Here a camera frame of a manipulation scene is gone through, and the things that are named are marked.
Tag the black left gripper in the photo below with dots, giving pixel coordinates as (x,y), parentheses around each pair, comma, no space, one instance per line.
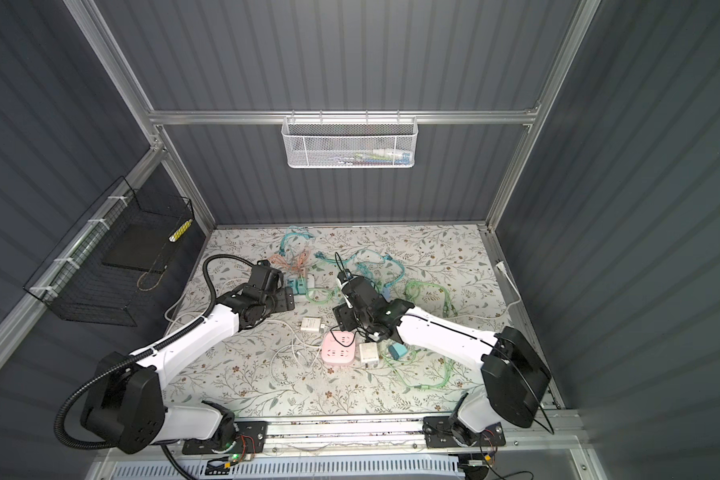
(285,299)

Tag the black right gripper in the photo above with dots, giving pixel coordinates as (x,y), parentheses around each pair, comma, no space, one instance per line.
(342,315)

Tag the white charger plug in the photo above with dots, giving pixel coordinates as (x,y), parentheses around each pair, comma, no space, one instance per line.
(311,324)
(368,353)

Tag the teal charger plug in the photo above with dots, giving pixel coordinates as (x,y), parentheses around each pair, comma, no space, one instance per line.
(397,351)

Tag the pink power strip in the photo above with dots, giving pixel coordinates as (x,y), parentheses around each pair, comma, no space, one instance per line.
(338,348)

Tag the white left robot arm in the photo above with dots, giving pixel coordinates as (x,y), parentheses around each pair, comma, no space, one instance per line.
(124,406)

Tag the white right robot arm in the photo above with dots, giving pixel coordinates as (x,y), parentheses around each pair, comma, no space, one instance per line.
(514,376)

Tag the yellow marker pen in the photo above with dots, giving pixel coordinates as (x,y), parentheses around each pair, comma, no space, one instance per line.
(180,231)

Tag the black corrugated conduit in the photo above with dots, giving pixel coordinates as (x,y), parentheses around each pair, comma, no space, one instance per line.
(122,406)

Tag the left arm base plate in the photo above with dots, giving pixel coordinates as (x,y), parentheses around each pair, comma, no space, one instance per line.
(246,437)

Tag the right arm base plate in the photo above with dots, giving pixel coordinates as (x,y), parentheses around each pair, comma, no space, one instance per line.
(442,431)

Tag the black wire basket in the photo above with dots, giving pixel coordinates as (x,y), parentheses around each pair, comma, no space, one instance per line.
(110,271)

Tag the white wire basket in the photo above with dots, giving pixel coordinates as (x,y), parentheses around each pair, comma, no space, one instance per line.
(353,145)

